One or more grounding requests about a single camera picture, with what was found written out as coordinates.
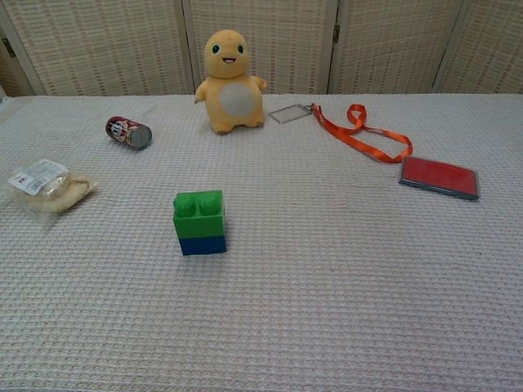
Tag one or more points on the green toy block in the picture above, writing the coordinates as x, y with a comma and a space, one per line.
199, 216

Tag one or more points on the dark blue block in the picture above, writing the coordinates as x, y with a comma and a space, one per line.
203, 246

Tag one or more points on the clear badge holder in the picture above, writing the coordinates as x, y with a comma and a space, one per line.
288, 113

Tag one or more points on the white woven tablecloth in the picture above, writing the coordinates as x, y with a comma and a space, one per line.
310, 286

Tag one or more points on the orange plush dinosaur toy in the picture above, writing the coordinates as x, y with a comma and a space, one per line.
231, 98

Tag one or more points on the red soda can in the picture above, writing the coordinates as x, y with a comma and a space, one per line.
128, 132

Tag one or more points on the woven folding screen panel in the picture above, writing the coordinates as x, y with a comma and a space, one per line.
106, 45
392, 45
286, 41
12, 83
490, 49

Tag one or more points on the red card holder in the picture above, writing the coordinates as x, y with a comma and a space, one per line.
439, 177

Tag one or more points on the clear packaged snack bag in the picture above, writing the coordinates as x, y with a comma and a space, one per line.
45, 188

